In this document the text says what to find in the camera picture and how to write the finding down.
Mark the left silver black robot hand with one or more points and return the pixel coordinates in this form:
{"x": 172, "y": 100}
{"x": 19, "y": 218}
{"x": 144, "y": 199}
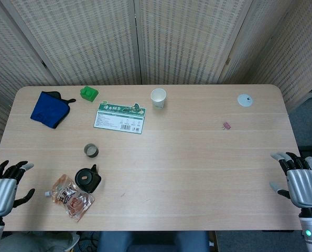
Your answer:
{"x": 1, "y": 191}

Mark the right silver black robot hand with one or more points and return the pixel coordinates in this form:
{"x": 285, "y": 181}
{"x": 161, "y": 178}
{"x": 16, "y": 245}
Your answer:
{"x": 302, "y": 186}

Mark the orange snack spout pouch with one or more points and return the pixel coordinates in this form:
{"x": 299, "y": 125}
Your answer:
{"x": 71, "y": 202}

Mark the black teapot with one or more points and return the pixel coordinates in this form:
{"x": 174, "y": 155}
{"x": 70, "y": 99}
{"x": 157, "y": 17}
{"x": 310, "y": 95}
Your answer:
{"x": 86, "y": 181}

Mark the white paper cup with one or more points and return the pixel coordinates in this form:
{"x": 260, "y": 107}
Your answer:
{"x": 158, "y": 101}

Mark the blue black cloth pouch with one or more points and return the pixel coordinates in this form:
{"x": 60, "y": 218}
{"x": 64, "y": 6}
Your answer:
{"x": 48, "y": 110}

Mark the pink binder clip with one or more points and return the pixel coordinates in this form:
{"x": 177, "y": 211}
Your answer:
{"x": 226, "y": 125}

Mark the white round disc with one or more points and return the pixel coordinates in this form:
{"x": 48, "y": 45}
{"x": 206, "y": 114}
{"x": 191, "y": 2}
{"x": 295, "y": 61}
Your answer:
{"x": 245, "y": 100}

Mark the green toy brick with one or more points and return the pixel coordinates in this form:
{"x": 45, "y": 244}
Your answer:
{"x": 88, "y": 94}

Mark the green white label card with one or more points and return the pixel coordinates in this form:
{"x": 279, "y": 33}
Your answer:
{"x": 119, "y": 118}

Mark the blue seat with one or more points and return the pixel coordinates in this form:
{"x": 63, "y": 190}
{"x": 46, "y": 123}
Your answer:
{"x": 150, "y": 241}

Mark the woven folding screen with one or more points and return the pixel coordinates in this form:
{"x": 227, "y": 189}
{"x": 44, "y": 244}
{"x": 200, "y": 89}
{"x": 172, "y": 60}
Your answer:
{"x": 92, "y": 39}

